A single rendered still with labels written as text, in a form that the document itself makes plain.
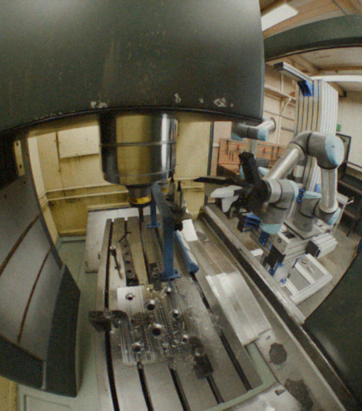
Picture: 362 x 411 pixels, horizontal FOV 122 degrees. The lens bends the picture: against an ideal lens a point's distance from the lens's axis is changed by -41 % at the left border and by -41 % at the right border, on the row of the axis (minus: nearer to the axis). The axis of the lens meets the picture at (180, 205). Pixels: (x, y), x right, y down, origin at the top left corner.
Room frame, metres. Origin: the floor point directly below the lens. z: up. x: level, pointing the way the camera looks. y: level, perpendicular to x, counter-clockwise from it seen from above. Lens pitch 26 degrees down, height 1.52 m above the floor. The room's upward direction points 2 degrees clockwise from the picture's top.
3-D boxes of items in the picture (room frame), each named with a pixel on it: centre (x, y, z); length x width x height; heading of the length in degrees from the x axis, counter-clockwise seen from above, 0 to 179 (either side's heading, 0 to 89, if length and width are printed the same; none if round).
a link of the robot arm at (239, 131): (0.98, -0.33, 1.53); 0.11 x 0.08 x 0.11; 53
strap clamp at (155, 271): (0.44, 0.09, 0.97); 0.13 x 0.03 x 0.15; 17
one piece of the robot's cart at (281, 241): (0.76, -0.79, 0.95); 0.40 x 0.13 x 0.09; 104
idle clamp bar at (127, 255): (0.56, 0.24, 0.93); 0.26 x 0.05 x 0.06; 22
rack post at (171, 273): (0.53, 0.04, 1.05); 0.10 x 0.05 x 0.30; 107
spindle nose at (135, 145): (0.34, 0.09, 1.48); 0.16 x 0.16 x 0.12
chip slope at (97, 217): (0.97, 0.28, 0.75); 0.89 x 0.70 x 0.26; 107
